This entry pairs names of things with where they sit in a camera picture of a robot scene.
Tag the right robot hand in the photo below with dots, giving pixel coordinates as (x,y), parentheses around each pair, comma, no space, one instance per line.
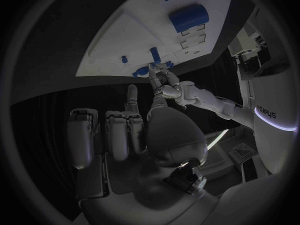
(122,172)

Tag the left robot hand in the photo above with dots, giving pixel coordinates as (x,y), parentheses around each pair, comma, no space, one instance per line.
(170,91)

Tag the blue gear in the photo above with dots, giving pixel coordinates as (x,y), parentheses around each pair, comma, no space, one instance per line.
(141,71)

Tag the thick blue cylinder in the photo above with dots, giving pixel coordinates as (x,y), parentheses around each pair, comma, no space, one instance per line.
(187,18)

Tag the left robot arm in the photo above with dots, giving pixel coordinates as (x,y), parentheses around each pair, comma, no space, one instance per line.
(206,101)

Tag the white task board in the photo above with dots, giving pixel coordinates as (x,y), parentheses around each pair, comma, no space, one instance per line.
(140,31)

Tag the blue plug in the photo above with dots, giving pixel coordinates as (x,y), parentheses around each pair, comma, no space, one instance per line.
(169,64)

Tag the long blue peg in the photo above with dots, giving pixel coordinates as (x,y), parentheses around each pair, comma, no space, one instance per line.
(155,55)

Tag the short blue peg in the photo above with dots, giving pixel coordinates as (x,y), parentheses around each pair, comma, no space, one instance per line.
(124,59)

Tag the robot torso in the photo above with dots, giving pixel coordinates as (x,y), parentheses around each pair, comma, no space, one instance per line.
(269,144)

